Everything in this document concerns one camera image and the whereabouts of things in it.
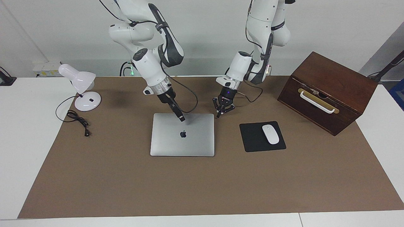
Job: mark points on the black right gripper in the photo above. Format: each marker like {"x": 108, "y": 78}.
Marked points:
{"x": 167, "y": 97}

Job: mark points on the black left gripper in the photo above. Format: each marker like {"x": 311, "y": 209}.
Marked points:
{"x": 226, "y": 97}

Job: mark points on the silver laptop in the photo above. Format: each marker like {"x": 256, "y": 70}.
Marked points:
{"x": 176, "y": 145}

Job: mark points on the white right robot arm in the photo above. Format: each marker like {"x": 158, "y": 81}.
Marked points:
{"x": 148, "y": 66}

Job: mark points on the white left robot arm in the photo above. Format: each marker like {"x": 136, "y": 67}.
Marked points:
{"x": 240, "y": 64}

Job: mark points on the black mouse pad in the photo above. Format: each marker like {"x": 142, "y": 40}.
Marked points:
{"x": 252, "y": 138}

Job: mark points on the white computer mouse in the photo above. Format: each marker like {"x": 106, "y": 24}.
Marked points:
{"x": 270, "y": 134}

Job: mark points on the brown table mat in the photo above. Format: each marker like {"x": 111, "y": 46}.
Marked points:
{"x": 126, "y": 189}

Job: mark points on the white desk lamp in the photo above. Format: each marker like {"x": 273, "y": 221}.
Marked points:
{"x": 79, "y": 78}

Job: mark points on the dark wooden box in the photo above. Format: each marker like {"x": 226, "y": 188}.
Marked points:
{"x": 341, "y": 85}

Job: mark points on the black stand pole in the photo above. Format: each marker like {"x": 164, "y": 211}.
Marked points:
{"x": 389, "y": 65}

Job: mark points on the blue crate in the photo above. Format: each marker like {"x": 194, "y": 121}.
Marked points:
{"x": 398, "y": 94}

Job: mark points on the white wall power strip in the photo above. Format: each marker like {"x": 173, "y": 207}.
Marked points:
{"x": 47, "y": 68}

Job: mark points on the black clamp mount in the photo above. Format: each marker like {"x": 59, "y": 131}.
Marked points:
{"x": 6, "y": 80}

